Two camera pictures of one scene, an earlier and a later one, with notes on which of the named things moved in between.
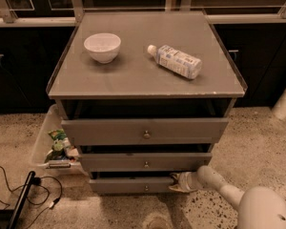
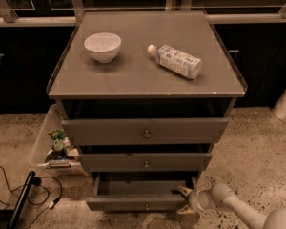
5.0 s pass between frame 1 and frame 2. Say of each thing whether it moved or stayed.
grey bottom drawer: moved
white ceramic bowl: stayed
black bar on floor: stayed
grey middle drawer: stayed
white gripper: moved
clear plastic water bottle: stayed
